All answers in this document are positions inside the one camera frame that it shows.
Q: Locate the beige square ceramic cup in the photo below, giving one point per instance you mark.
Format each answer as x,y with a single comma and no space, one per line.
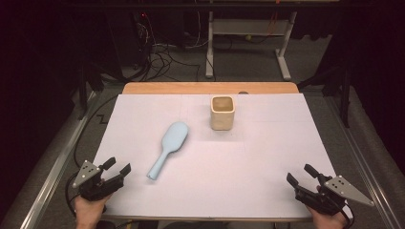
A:
222,119

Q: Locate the aluminium floor rail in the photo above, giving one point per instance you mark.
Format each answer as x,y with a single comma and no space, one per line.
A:
54,171
366,165

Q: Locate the person's left hand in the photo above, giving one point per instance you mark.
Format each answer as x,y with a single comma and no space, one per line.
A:
89,211

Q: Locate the wooden table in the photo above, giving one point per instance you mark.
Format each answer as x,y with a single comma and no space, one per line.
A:
191,88

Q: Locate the light blue rice scoop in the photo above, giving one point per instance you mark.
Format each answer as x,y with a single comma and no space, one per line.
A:
173,136

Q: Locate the dark metal stand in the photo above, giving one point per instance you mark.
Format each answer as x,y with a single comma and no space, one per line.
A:
83,92
344,95

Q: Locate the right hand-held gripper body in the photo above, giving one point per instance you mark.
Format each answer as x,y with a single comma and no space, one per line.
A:
331,195

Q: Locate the white metal stand frame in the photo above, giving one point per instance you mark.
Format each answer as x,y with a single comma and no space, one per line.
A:
248,27

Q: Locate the white paper sheet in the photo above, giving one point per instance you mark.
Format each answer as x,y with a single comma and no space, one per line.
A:
223,175

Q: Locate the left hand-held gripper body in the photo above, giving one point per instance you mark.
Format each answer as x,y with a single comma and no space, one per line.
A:
95,186

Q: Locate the person's right hand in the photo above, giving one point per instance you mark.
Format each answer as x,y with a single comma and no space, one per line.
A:
328,221

